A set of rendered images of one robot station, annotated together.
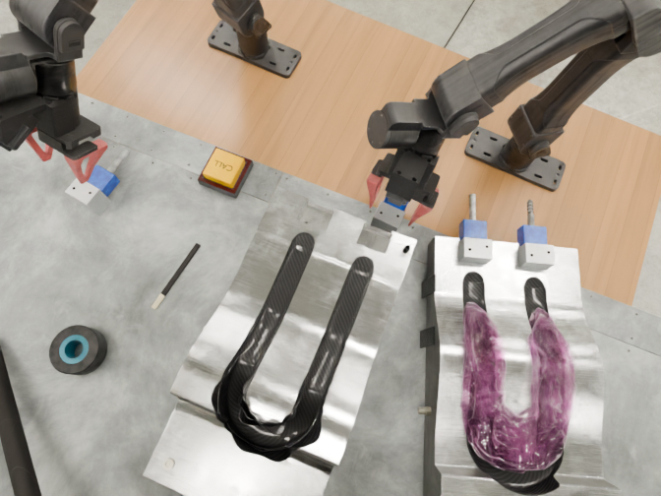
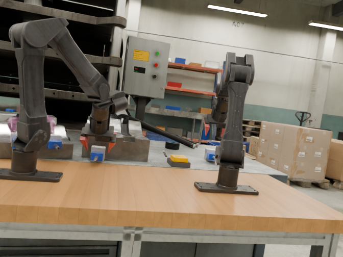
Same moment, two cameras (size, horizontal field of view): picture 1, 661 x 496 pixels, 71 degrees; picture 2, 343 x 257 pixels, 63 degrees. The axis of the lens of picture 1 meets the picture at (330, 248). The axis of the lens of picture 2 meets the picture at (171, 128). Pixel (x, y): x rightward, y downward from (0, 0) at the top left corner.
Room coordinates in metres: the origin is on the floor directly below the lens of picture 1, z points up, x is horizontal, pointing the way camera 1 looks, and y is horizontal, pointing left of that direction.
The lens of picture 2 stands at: (1.36, -0.38, 1.05)
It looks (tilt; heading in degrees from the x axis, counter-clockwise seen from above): 5 degrees down; 150
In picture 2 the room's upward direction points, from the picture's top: 7 degrees clockwise
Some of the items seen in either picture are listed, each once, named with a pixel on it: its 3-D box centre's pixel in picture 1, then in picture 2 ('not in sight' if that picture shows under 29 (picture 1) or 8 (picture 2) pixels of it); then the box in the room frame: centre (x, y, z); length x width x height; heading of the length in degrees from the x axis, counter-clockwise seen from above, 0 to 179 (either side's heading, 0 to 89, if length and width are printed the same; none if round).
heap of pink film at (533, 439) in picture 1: (518, 383); (30, 122); (0.06, -0.32, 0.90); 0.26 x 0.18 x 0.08; 3
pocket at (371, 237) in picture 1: (373, 240); not in sight; (0.27, -0.07, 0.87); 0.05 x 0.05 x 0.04; 75
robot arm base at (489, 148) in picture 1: (521, 150); (24, 162); (0.52, -0.35, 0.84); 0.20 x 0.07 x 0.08; 72
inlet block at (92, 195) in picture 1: (105, 176); (213, 156); (0.34, 0.44, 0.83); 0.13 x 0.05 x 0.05; 157
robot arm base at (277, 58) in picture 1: (252, 36); (227, 177); (0.70, 0.22, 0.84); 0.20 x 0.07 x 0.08; 72
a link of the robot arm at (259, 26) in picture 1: (246, 16); (229, 157); (0.69, 0.22, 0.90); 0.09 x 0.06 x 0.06; 58
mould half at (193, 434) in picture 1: (289, 350); (114, 134); (0.07, 0.04, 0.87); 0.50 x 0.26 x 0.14; 165
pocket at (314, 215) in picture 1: (316, 217); (128, 142); (0.30, 0.03, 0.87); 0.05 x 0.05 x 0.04; 75
